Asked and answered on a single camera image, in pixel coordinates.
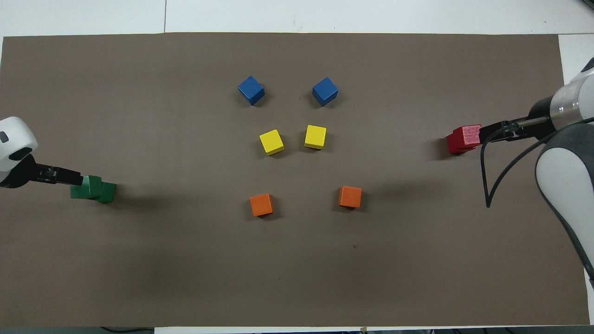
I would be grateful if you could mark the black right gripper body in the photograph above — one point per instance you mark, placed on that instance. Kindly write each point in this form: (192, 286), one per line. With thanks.
(538, 125)

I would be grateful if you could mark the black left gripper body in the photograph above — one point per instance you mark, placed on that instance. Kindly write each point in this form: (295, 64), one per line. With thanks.
(23, 174)

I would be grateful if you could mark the green wooden cube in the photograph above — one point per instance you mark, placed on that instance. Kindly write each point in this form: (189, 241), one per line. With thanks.
(92, 185)
(109, 192)

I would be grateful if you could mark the red wooden cube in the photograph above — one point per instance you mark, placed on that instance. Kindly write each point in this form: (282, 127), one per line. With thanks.
(466, 136)
(451, 144)

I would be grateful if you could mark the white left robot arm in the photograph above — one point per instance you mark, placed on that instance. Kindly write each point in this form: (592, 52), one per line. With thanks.
(14, 134)

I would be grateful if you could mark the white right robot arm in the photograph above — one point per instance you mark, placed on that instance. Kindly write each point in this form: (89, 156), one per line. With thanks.
(566, 176)

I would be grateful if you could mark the orange wooden cube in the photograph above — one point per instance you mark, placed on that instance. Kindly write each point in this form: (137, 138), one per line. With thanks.
(261, 204)
(350, 196)

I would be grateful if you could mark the blue wooden cube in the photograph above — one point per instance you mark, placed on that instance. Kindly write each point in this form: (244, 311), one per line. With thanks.
(251, 90)
(325, 91)

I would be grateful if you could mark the yellow wooden cube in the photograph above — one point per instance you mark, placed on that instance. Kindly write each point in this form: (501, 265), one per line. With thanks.
(271, 142)
(315, 137)

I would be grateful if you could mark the brown table mat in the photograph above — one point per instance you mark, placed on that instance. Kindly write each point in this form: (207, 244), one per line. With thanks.
(297, 269)

